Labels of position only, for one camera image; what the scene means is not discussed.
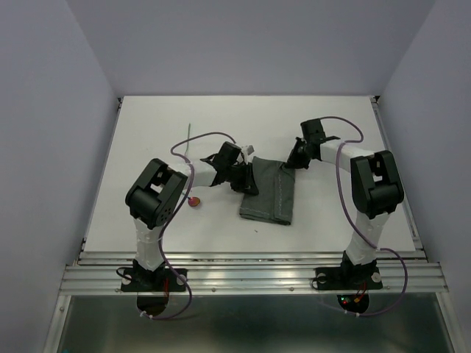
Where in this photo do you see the aluminium front rail frame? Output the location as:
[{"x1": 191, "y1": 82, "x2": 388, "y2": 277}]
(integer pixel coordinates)
[{"x1": 43, "y1": 242, "x2": 467, "y2": 352}]

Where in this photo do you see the aluminium right side rail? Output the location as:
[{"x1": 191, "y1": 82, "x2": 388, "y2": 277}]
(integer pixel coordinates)
[{"x1": 370, "y1": 96, "x2": 428, "y2": 258}]

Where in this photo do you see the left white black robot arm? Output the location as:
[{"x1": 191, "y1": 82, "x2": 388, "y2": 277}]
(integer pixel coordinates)
[{"x1": 117, "y1": 141, "x2": 258, "y2": 290}]

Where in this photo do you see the iridescent rainbow spoon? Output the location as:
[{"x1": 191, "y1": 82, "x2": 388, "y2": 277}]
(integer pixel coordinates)
[{"x1": 187, "y1": 196, "x2": 201, "y2": 207}]

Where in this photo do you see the dark grey cloth napkin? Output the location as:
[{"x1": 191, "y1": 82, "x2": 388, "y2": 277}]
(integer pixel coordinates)
[{"x1": 239, "y1": 157, "x2": 296, "y2": 226}]

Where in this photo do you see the silver metal fork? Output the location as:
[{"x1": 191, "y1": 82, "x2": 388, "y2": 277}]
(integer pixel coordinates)
[{"x1": 184, "y1": 123, "x2": 191, "y2": 157}]

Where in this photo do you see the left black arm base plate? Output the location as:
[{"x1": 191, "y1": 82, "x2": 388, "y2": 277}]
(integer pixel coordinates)
[{"x1": 116, "y1": 267, "x2": 187, "y2": 293}]

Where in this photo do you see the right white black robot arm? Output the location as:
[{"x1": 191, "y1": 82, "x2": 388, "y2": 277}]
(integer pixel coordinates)
[{"x1": 287, "y1": 118, "x2": 405, "y2": 287}]

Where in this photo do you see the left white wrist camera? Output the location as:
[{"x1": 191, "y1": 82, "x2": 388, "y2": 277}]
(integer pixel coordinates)
[{"x1": 241, "y1": 145, "x2": 255, "y2": 162}]

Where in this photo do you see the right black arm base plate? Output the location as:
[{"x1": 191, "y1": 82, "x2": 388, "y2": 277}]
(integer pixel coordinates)
[{"x1": 311, "y1": 267, "x2": 383, "y2": 292}]

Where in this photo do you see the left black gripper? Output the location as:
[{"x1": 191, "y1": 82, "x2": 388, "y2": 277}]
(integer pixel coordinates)
[{"x1": 225, "y1": 161, "x2": 258, "y2": 195}]

